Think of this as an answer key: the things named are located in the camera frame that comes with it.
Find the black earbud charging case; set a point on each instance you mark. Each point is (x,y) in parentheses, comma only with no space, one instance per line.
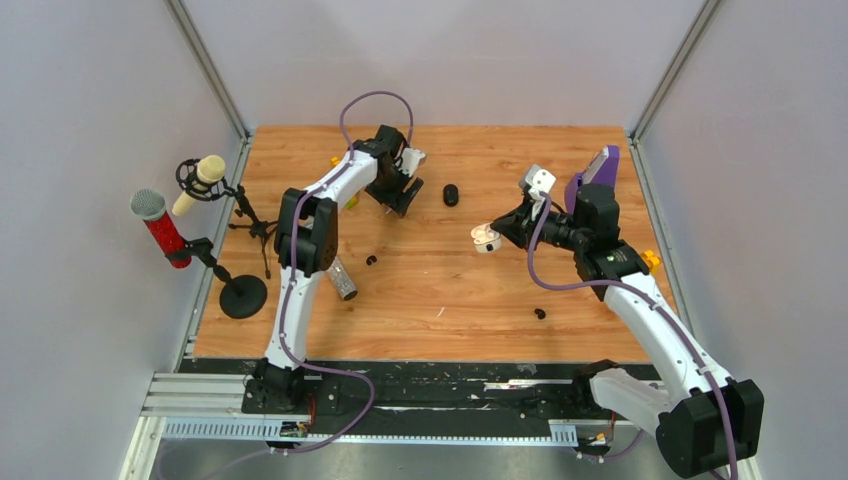
(451,195)

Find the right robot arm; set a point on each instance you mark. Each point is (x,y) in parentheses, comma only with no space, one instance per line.
(702,418)

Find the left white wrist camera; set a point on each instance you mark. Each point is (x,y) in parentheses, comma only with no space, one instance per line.
(410,160)

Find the colourful toy car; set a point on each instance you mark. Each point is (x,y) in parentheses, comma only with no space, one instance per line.
(651,259)

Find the black mounting rail base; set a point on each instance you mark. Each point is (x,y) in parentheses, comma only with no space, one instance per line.
(418,399)

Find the white earbud charging case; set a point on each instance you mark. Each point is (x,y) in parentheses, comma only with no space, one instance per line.
(485,239)

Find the silver glitter microphone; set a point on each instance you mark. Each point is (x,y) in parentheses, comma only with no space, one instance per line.
(341,280)

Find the purple stand with phone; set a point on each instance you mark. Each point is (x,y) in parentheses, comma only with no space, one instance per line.
(602,169)

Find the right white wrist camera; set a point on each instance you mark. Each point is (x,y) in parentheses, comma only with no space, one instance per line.
(536,186)

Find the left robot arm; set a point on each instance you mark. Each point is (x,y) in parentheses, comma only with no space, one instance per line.
(307,242)

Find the black round stand base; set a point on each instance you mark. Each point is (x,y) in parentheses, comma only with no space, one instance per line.
(243,297)

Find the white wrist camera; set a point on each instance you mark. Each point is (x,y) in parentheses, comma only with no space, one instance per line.
(536,186)
(410,160)

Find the beige microphone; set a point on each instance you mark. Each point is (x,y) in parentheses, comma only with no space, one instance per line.
(198,180)

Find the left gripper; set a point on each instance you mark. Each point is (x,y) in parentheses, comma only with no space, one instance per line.
(395,200)

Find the red microphone grey head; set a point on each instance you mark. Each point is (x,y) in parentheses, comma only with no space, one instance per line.
(150,206)

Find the yellow green toy block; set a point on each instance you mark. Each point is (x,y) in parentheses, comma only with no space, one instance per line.
(354,200)

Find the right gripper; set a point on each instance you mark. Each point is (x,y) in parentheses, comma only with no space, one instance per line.
(518,227)

